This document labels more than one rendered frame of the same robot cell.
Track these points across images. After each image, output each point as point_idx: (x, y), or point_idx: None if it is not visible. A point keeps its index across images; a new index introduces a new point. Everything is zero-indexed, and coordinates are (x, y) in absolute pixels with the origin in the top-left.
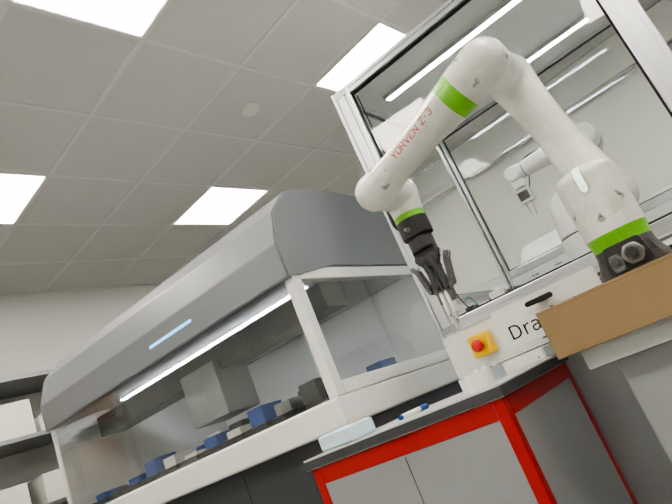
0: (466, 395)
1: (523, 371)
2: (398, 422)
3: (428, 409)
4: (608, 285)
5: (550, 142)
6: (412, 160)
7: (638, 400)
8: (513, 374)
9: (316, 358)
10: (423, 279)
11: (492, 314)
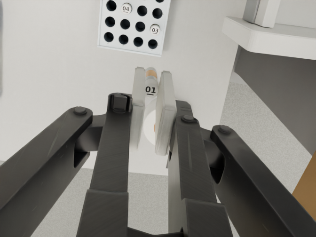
0: (148, 147)
1: (228, 83)
2: (11, 122)
3: (44, 80)
4: None
5: None
6: None
7: (305, 148)
8: (207, 56)
9: None
10: (43, 216)
11: (253, 51)
